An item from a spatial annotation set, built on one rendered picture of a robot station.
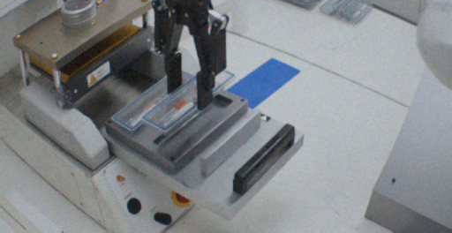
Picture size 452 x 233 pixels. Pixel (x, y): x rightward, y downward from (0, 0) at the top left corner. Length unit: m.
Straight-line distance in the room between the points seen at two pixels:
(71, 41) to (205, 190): 0.37
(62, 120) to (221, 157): 0.30
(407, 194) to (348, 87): 0.52
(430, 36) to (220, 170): 0.58
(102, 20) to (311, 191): 0.56
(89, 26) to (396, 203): 0.70
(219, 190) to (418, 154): 0.42
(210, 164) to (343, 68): 0.76
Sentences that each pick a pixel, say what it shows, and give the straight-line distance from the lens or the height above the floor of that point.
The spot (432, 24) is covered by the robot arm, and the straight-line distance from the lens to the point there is 0.39.
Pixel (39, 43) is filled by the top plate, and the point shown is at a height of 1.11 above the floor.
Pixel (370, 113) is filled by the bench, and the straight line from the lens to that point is 1.41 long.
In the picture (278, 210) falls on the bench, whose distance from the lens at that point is 1.13.
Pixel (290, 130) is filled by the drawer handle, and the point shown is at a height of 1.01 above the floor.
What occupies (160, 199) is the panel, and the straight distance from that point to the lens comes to 1.07.
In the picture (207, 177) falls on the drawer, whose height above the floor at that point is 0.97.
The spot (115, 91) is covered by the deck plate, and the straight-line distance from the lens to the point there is 1.15.
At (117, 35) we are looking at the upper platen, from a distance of 1.08.
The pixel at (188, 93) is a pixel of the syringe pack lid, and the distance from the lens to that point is 0.93.
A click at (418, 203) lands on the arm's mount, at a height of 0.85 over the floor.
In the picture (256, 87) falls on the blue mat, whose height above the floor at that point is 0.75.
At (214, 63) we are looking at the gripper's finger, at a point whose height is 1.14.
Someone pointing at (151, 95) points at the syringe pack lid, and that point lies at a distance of 1.00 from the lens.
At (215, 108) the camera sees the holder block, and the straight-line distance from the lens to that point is 1.00.
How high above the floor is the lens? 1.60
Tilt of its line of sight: 38 degrees down
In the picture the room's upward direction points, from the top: straight up
